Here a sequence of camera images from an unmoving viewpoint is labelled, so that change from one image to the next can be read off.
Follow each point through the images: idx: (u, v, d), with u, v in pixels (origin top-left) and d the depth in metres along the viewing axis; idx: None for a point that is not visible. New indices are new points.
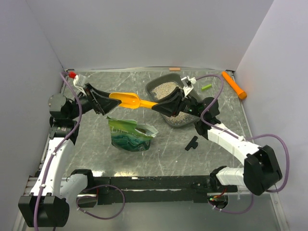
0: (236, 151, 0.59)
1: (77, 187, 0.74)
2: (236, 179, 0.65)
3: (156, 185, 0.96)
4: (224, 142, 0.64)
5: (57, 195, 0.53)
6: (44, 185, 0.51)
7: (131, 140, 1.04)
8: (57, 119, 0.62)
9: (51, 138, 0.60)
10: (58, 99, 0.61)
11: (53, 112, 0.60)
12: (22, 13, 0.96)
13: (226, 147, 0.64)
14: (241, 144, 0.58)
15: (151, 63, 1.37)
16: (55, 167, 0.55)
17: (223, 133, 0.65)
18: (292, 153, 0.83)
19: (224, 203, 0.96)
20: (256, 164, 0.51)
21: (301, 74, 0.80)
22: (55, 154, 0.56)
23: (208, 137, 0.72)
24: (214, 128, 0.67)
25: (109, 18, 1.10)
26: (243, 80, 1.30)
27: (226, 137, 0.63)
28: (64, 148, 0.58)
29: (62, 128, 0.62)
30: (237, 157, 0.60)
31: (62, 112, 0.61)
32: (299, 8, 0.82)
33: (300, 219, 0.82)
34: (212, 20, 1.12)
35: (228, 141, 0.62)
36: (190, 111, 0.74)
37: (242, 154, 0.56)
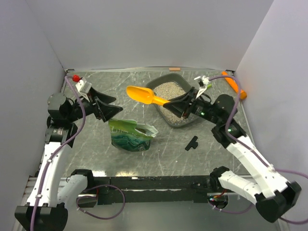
0: (260, 179, 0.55)
1: (77, 188, 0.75)
2: (241, 192, 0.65)
3: (156, 185, 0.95)
4: (248, 164, 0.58)
5: (54, 203, 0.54)
6: (40, 195, 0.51)
7: (131, 140, 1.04)
8: (55, 118, 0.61)
9: (47, 143, 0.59)
10: (57, 98, 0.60)
11: (52, 110, 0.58)
12: (22, 13, 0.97)
13: (247, 167, 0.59)
14: (269, 175, 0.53)
15: (151, 63, 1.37)
16: (51, 176, 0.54)
17: (250, 153, 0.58)
18: (293, 153, 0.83)
19: (224, 203, 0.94)
20: (282, 206, 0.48)
21: (301, 74, 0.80)
22: (50, 162, 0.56)
23: (227, 148, 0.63)
24: (240, 144, 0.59)
25: (109, 18, 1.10)
26: (244, 80, 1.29)
27: (252, 160, 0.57)
28: (60, 154, 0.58)
29: (58, 131, 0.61)
30: (258, 183, 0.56)
31: (60, 113, 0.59)
32: (298, 8, 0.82)
33: (300, 220, 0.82)
34: (212, 20, 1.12)
35: (255, 166, 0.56)
36: (203, 115, 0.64)
37: (269, 188, 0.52)
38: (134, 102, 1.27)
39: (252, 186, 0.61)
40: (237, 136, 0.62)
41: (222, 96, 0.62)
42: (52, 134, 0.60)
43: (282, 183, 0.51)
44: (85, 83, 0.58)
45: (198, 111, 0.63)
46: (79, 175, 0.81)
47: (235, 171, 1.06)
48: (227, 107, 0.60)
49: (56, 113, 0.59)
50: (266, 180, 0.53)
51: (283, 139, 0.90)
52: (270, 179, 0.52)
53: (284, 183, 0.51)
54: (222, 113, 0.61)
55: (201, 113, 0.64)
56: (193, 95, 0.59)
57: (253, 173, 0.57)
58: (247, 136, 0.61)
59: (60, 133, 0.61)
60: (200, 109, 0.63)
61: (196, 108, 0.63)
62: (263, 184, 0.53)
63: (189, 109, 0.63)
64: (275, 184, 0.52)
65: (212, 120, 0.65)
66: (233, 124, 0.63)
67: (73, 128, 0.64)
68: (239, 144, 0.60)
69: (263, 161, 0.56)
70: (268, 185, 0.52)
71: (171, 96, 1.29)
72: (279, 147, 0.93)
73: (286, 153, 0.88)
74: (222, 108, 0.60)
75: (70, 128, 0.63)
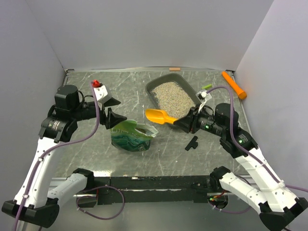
0: (269, 193, 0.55)
1: (76, 187, 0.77)
2: (244, 198, 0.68)
3: (156, 185, 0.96)
4: (257, 178, 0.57)
5: (43, 201, 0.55)
6: (27, 196, 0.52)
7: (131, 140, 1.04)
8: (58, 108, 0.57)
9: (41, 137, 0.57)
10: (68, 89, 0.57)
11: (58, 97, 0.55)
12: (22, 13, 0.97)
13: (255, 179, 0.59)
14: (279, 191, 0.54)
15: (151, 63, 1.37)
16: (40, 176, 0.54)
17: (261, 167, 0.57)
18: (293, 153, 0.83)
19: (224, 203, 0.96)
20: (289, 222, 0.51)
21: (301, 73, 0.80)
22: (41, 161, 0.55)
23: (236, 158, 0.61)
24: (252, 158, 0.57)
25: (109, 18, 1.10)
26: (243, 80, 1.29)
27: (264, 175, 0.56)
28: (52, 153, 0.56)
29: (54, 124, 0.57)
30: (265, 195, 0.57)
31: (65, 103, 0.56)
32: (298, 8, 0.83)
33: (300, 220, 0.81)
34: (212, 20, 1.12)
35: (266, 182, 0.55)
36: (207, 128, 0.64)
37: (278, 204, 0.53)
38: (134, 102, 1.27)
39: (256, 194, 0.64)
40: (248, 148, 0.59)
41: (219, 104, 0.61)
42: (47, 127, 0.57)
43: (292, 199, 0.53)
44: (106, 94, 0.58)
45: (202, 124, 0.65)
46: (81, 173, 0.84)
47: (235, 171, 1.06)
48: (227, 112, 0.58)
49: (61, 101, 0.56)
50: (277, 196, 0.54)
51: (283, 138, 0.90)
52: (280, 196, 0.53)
53: (294, 200, 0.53)
54: (224, 120, 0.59)
55: (206, 127, 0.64)
56: (196, 109, 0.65)
57: (263, 186, 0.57)
58: (258, 148, 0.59)
59: (55, 127, 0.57)
60: (204, 122, 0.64)
61: (200, 121, 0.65)
62: (273, 198, 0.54)
63: (194, 123, 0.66)
64: (286, 200, 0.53)
65: (217, 132, 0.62)
66: (242, 133, 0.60)
67: (72, 125, 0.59)
68: (250, 158, 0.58)
69: (273, 177, 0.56)
70: (277, 200, 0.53)
71: (171, 96, 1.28)
72: (279, 146, 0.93)
73: (286, 152, 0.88)
74: (221, 114, 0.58)
75: (68, 124, 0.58)
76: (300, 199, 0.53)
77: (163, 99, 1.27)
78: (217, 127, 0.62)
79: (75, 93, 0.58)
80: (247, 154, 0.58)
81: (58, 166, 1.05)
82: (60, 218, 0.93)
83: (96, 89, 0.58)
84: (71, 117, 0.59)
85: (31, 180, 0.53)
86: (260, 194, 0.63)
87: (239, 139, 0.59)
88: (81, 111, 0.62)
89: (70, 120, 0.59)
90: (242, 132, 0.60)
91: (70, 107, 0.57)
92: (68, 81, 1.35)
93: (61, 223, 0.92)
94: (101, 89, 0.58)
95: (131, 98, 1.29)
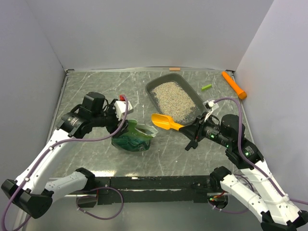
0: (272, 205, 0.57)
1: (72, 187, 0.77)
2: (246, 204, 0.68)
3: (156, 185, 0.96)
4: (262, 190, 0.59)
5: (39, 191, 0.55)
6: (28, 179, 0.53)
7: (131, 140, 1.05)
8: (83, 108, 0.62)
9: (57, 129, 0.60)
10: (97, 95, 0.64)
11: (86, 98, 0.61)
12: (22, 13, 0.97)
13: (260, 191, 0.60)
14: (283, 204, 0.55)
15: (151, 63, 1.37)
16: (45, 163, 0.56)
17: (266, 180, 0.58)
18: (293, 154, 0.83)
19: (224, 203, 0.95)
20: None
21: (302, 74, 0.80)
22: (51, 149, 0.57)
23: (241, 170, 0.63)
24: (258, 171, 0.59)
25: (109, 18, 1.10)
26: (243, 80, 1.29)
27: (269, 188, 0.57)
28: (63, 145, 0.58)
29: (73, 120, 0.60)
30: (268, 207, 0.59)
31: (91, 106, 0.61)
32: (298, 8, 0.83)
33: None
34: (212, 20, 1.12)
35: (271, 195, 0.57)
36: (212, 138, 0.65)
37: (282, 217, 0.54)
38: (134, 102, 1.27)
39: (258, 201, 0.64)
40: (254, 161, 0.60)
41: (225, 115, 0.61)
42: (66, 121, 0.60)
43: (295, 213, 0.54)
44: (131, 107, 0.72)
45: (208, 133, 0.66)
46: (81, 173, 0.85)
47: (235, 171, 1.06)
48: (233, 124, 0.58)
49: (88, 102, 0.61)
50: (280, 209, 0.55)
51: (283, 138, 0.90)
52: (284, 209, 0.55)
53: (296, 213, 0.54)
54: (230, 132, 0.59)
55: (211, 135, 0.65)
56: (202, 117, 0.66)
57: (266, 198, 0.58)
58: (264, 162, 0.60)
59: (72, 122, 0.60)
60: (210, 131, 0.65)
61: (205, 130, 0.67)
62: (276, 211, 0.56)
63: (199, 132, 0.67)
64: (288, 214, 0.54)
65: (223, 142, 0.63)
66: (249, 145, 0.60)
67: (89, 126, 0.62)
68: (256, 171, 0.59)
69: (278, 190, 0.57)
70: (281, 213, 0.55)
71: (171, 96, 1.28)
72: (278, 146, 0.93)
73: (286, 152, 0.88)
74: (227, 126, 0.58)
75: (84, 123, 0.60)
76: (303, 212, 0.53)
77: (163, 99, 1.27)
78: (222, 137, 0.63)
79: (102, 100, 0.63)
80: (253, 167, 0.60)
81: (58, 166, 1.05)
82: (60, 218, 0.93)
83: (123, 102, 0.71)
84: (90, 119, 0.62)
85: (36, 165, 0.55)
86: (263, 201, 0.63)
87: (245, 151, 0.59)
88: (101, 118, 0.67)
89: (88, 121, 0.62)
90: (249, 144, 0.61)
91: (93, 109, 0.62)
92: (68, 81, 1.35)
93: (61, 222, 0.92)
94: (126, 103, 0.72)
95: (131, 98, 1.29)
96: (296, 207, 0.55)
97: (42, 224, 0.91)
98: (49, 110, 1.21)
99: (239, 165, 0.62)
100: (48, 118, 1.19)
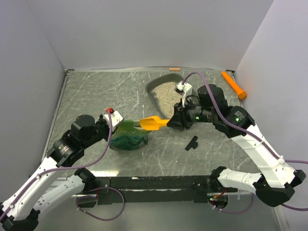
0: (268, 170, 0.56)
1: (67, 194, 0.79)
2: (241, 184, 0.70)
3: (156, 185, 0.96)
4: (256, 156, 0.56)
5: (25, 214, 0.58)
6: (12, 206, 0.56)
7: (131, 139, 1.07)
8: (72, 134, 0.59)
9: (47, 157, 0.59)
10: (85, 121, 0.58)
11: (73, 126, 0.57)
12: (22, 13, 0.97)
13: (253, 158, 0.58)
14: (278, 167, 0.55)
15: (151, 63, 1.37)
16: (31, 191, 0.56)
17: (260, 145, 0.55)
18: (294, 154, 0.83)
19: (224, 203, 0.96)
20: (290, 197, 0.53)
21: (302, 75, 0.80)
22: (38, 178, 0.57)
23: (233, 137, 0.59)
24: (251, 136, 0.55)
25: (109, 18, 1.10)
26: (243, 80, 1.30)
27: (264, 154, 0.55)
28: (50, 174, 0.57)
29: (64, 147, 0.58)
30: (263, 173, 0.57)
31: (78, 133, 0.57)
32: (298, 9, 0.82)
33: (300, 219, 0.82)
34: (212, 20, 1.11)
35: (266, 160, 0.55)
36: (198, 119, 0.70)
37: (279, 181, 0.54)
38: (134, 102, 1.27)
39: (250, 177, 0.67)
40: (246, 126, 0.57)
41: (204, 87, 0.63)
42: (56, 149, 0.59)
43: (291, 174, 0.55)
44: (121, 118, 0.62)
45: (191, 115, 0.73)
46: (79, 176, 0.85)
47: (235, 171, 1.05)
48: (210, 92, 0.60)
49: (75, 131, 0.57)
50: (277, 173, 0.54)
51: (283, 139, 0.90)
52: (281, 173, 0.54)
53: (293, 174, 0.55)
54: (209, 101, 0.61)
55: (196, 118, 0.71)
56: (179, 105, 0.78)
57: (262, 164, 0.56)
58: (256, 125, 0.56)
59: (62, 151, 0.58)
60: (194, 113, 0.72)
61: (188, 113, 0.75)
62: (273, 175, 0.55)
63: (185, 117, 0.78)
64: (285, 176, 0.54)
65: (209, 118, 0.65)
66: (238, 110, 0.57)
67: (78, 155, 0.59)
68: (250, 137, 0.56)
69: (272, 154, 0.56)
70: (278, 177, 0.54)
71: (171, 96, 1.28)
72: (278, 147, 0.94)
73: (286, 153, 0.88)
74: (204, 95, 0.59)
75: (75, 152, 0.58)
76: (299, 172, 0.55)
77: (163, 99, 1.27)
78: (205, 113, 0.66)
79: (91, 126, 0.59)
80: (245, 133, 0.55)
81: None
82: (59, 218, 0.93)
83: (111, 115, 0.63)
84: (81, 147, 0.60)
85: (21, 193, 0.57)
86: (253, 175, 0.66)
87: (235, 118, 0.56)
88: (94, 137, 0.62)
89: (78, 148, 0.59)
90: (238, 109, 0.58)
91: (81, 137, 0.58)
92: (68, 81, 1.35)
93: (61, 222, 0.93)
94: (115, 114, 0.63)
95: (131, 98, 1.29)
96: (291, 168, 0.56)
97: (42, 224, 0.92)
98: (49, 110, 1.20)
99: (230, 134, 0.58)
100: (48, 118, 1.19)
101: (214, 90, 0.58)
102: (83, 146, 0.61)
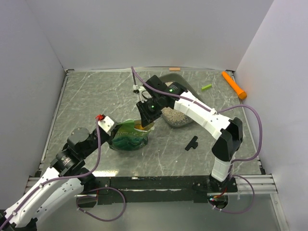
0: (207, 123, 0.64)
1: (68, 197, 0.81)
2: (219, 164, 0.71)
3: (156, 185, 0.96)
4: (194, 115, 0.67)
5: (26, 222, 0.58)
6: (15, 213, 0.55)
7: (132, 140, 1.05)
8: (71, 147, 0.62)
9: (50, 166, 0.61)
10: (81, 134, 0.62)
11: (70, 141, 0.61)
12: (22, 13, 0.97)
13: (194, 117, 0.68)
14: (213, 118, 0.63)
15: (151, 63, 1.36)
16: (33, 199, 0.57)
17: (193, 104, 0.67)
18: (295, 154, 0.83)
19: (224, 203, 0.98)
20: (228, 139, 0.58)
21: (302, 76, 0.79)
22: (41, 187, 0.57)
23: (175, 108, 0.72)
24: (184, 99, 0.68)
25: (108, 17, 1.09)
26: (243, 80, 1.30)
27: (198, 110, 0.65)
28: (52, 184, 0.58)
29: (66, 159, 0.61)
30: (207, 129, 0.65)
31: (75, 147, 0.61)
32: (298, 10, 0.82)
33: (299, 220, 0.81)
34: (212, 20, 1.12)
35: (200, 115, 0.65)
36: (153, 107, 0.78)
37: (216, 128, 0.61)
38: (134, 102, 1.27)
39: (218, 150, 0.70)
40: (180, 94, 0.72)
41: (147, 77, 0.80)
42: (59, 160, 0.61)
43: (225, 121, 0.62)
44: (112, 122, 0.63)
45: (149, 109, 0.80)
46: (79, 179, 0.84)
47: (235, 171, 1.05)
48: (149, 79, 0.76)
49: (71, 145, 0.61)
50: (212, 123, 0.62)
51: (283, 139, 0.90)
52: (215, 121, 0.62)
53: (227, 121, 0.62)
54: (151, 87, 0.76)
55: (152, 107, 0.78)
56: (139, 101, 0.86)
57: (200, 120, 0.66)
58: (188, 92, 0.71)
59: (64, 162, 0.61)
60: (149, 103, 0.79)
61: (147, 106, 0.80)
62: (211, 126, 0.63)
63: (147, 113, 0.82)
64: (220, 124, 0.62)
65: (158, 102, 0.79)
66: (173, 85, 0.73)
67: (79, 165, 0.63)
68: (182, 100, 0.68)
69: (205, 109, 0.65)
70: (214, 126, 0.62)
71: None
72: (278, 147, 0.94)
73: (287, 152, 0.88)
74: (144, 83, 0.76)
75: (76, 163, 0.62)
76: (233, 120, 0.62)
77: None
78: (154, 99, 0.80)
79: (86, 139, 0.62)
80: (178, 98, 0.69)
81: None
82: (59, 218, 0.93)
83: (101, 121, 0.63)
84: (81, 158, 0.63)
85: (24, 200, 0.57)
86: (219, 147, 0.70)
87: (170, 90, 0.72)
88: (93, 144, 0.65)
89: (78, 160, 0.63)
90: (174, 84, 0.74)
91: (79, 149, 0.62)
92: (68, 81, 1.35)
93: (61, 223, 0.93)
94: (106, 119, 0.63)
95: (131, 98, 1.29)
96: (226, 117, 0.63)
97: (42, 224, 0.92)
98: (49, 110, 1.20)
99: (172, 104, 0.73)
100: (48, 118, 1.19)
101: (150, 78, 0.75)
102: (83, 157, 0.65)
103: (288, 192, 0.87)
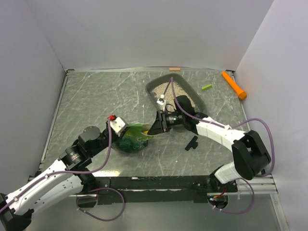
0: (223, 139, 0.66)
1: (68, 194, 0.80)
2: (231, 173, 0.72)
3: (156, 185, 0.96)
4: (212, 134, 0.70)
5: (24, 211, 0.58)
6: (16, 199, 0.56)
7: (134, 143, 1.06)
8: (81, 144, 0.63)
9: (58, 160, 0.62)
10: (91, 132, 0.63)
11: (81, 137, 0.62)
12: (22, 14, 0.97)
13: (213, 137, 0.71)
14: (228, 133, 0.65)
15: (151, 64, 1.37)
16: (36, 188, 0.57)
17: (210, 125, 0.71)
18: (294, 153, 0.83)
19: (224, 203, 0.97)
20: (241, 149, 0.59)
21: (302, 74, 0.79)
22: (46, 177, 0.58)
23: (198, 132, 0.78)
24: (203, 122, 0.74)
25: (109, 18, 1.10)
26: (243, 80, 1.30)
27: (213, 128, 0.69)
28: (58, 176, 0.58)
29: (74, 156, 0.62)
30: (225, 145, 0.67)
31: (85, 144, 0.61)
32: (298, 9, 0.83)
33: (299, 220, 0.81)
34: (211, 20, 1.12)
35: (216, 132, 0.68)
36: (174, 120, 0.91)
37: (230, 140, 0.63)
38: (134, 102, 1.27)
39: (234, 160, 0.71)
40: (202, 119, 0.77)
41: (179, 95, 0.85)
42: (68, 155, 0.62)
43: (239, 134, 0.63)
44: (121, 123, 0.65)
45: (170, 120, 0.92)
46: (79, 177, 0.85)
47: None
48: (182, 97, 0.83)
49: (81, 142, 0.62)
50: (226, 137, 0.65)
51: (283, 139, 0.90)
52: (229, 135, 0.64)
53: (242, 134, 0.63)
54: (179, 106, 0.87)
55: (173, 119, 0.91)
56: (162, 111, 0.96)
57: (218, 138, 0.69)
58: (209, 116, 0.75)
59: (73, 158, 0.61)
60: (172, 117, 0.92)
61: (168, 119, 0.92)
62: (226, 141, 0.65)
63: (164, 123, 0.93)
64: (234, 137, 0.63)
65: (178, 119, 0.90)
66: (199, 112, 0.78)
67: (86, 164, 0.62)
68: (202, 123, 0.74)
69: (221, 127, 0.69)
70: (228, 139, 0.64)
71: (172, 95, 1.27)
72: (278, 146, 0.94)
73: (286, 152, 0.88)
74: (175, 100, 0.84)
75: (83, 161, 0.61)
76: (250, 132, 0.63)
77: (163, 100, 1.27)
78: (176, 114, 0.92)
79: (97, 138, 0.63)
80: (199, 121, 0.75)
81: None
82: (59, 219, 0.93)
83: (113, 121, 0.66)
84: (87, 156, 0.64)
85: (28, 188, 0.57)
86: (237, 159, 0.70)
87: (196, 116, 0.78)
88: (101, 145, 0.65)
89: (84, 159, 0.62)
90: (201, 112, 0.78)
91: (87, 147, 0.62)
92: (69, 81, 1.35)
93: (61, 223, 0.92)
94: (117, 120, 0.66)
95: (131, 98, 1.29)
96: (241, 131, 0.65)
97: (42, 224, 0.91)
98: (49, 110, 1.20)
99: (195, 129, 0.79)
100: (48, 118, 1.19)
101: (182, 99, 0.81)
102: (91, 155, 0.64)
103: (288, 192, 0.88)
